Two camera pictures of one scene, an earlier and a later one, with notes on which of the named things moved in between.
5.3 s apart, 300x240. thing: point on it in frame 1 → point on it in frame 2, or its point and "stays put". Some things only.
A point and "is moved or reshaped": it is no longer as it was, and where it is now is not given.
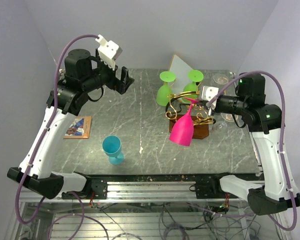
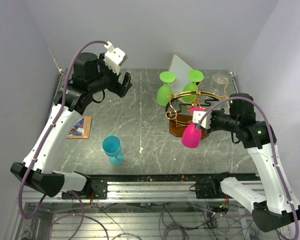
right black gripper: [214, 110] → [212, 128]
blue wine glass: [111, 146] stays put
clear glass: [220, 78] is moved or reshaped
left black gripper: [121, 86] stays put
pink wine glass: [182, 130] → [191, 136]
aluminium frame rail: [134, 192] stays put
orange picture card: [79, 128] stays put
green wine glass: [195, 76] stays put
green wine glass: [165, 90] stays put
